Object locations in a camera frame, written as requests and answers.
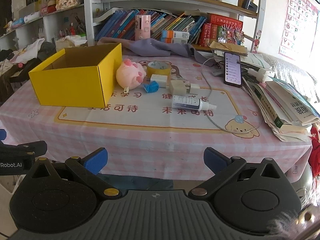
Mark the black smartphone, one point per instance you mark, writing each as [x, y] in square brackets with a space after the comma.
[232, 73]

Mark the blue tape wad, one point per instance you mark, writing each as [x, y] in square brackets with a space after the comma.
[151, 87]

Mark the red dictionary books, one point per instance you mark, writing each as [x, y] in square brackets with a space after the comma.
[220, 28]

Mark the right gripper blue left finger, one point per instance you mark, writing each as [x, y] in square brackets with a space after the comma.
[85, 170]

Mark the pile of clothes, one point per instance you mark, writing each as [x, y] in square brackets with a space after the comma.
[16, 64]

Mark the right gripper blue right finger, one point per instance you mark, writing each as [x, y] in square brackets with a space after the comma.
[225, 169]

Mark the white bookshelf with books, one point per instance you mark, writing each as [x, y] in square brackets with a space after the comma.
[179, 7]

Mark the small white plug adapter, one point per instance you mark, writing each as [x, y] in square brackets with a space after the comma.
[193, 89]

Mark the yellow cardboard box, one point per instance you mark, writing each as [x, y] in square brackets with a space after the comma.
[78, 76]

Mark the alphabet wall poster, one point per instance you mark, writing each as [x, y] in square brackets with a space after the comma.
[299, 29]

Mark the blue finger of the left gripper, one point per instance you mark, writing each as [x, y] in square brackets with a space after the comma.
[3, 134]

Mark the pink plush pig toy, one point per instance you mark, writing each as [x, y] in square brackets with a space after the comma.
[130, 74]

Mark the white side shelf unit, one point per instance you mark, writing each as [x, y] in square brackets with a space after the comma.
[50, 27]

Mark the orange white medicine boxes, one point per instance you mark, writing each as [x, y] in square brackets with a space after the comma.
[172, 37]

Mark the stack of books and papers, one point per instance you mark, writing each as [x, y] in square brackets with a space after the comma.
[284, 93]

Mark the white square charger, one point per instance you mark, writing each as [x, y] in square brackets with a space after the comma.
[161, 80]

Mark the purple pink cloth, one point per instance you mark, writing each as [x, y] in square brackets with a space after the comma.
[152, 48]

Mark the yellow tape roll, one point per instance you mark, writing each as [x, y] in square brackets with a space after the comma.
[158, 68]

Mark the pink cartoon table mat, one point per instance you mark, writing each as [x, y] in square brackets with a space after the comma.
[145, 136]

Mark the beige large power adapter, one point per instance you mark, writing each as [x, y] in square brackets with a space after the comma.
[177, 87]

